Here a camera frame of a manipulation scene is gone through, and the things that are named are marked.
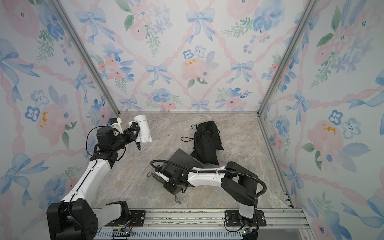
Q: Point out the plain black drawstring pouch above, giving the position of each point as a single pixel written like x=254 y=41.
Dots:
x=206 y=128

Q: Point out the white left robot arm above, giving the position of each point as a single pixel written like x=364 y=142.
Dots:
x=73 y=218

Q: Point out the aluminium corner post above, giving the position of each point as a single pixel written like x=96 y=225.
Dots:
x=62 y=15
x=291 y=47

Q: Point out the black pouch with gold logo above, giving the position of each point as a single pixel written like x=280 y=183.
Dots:
x=205 y=149

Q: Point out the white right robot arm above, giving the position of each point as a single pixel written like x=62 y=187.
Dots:
x=242 y=185

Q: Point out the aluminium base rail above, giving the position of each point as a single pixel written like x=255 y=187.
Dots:
x=197 y=224

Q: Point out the grey fabric drawstring pouch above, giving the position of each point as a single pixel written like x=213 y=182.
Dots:
x=183 y=159

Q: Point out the aluminium corner post right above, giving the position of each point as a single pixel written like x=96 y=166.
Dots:
x=291 y=47

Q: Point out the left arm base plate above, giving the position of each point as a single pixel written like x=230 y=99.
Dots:
x=135 y=218

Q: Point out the white hair dryer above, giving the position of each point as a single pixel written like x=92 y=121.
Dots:
x=144 y=131

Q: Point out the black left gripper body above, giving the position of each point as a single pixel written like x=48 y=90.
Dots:
x=128 y=137

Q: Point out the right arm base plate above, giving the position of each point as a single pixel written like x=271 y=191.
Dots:
x=234 y=219

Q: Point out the aluminium corner post left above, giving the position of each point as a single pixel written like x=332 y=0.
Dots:
x=62 y=15

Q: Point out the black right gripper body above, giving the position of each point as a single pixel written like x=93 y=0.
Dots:
x=163 y=182

